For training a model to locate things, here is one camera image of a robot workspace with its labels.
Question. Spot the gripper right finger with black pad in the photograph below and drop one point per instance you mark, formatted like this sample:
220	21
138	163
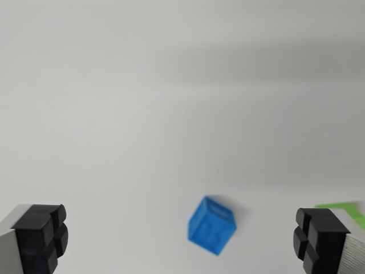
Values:
325	242

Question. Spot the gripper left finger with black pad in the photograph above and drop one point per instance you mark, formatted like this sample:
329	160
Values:
31	242

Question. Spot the blue rubber Infantino cube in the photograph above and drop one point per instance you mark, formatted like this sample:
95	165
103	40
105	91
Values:
212	228

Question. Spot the green rubber cube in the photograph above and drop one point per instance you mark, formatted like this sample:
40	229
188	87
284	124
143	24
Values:
358	217

